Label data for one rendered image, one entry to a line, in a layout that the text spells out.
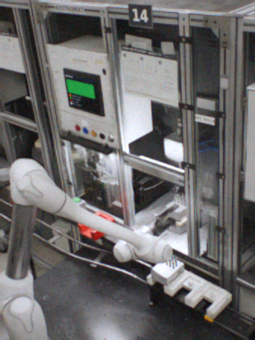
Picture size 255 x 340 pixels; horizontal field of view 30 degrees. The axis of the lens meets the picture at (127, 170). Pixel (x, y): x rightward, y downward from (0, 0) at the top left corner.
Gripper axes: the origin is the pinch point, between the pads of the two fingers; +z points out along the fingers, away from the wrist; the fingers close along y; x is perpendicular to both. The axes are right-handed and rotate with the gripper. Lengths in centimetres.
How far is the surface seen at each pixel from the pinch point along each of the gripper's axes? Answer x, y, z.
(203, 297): -37.1, -13.7, -27.7
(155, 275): -16.0, -8.2, -34.0
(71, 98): 48, 58, -16
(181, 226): -6.6, -4.3, -2.8
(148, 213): 19.2, -9.9, 1.6
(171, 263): -18.0, -6.8, -24.9
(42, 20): 66, 93, -11
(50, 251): 139, -103, 9
